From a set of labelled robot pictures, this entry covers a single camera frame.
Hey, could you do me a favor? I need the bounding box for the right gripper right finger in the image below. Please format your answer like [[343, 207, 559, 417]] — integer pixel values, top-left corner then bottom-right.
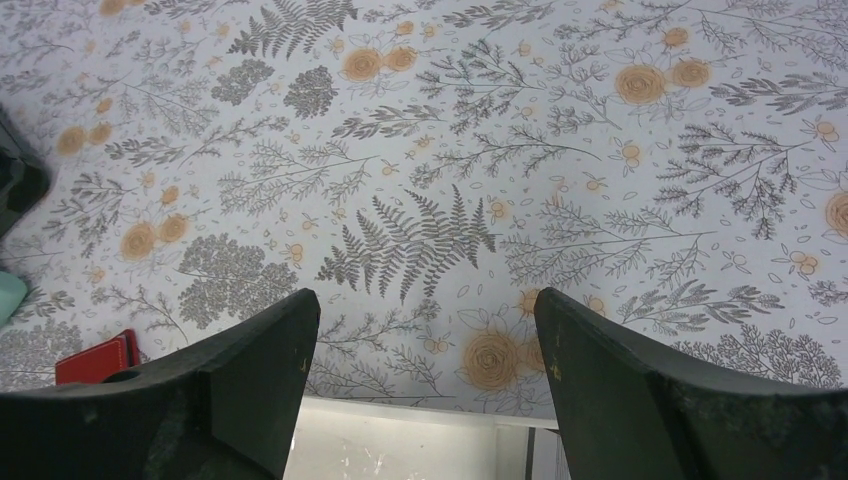
[[534, 287, 847, 479]]

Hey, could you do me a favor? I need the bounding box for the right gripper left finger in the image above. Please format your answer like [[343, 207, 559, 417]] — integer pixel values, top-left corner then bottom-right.
[[1, 289, 321, 479]]

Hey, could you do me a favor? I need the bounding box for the red card holder wallet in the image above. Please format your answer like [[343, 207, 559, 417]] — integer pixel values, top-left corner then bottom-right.
[[55, 329, 141, 385]]

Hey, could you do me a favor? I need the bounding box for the white plastic tray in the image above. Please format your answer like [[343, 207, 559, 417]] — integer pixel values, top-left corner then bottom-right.
[[284, 397, 556, 480]]

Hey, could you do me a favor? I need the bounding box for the floral table mat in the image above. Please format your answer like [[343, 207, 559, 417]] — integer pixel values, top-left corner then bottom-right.
[[1, 1, 847, 418]]

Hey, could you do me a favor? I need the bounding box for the mint green tube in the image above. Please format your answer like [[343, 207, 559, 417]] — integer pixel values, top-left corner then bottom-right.
[[0, 271, 28, 327]]

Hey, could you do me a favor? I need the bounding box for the black hard case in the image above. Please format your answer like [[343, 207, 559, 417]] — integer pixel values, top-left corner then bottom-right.
[[1, 107, 51, 237]]

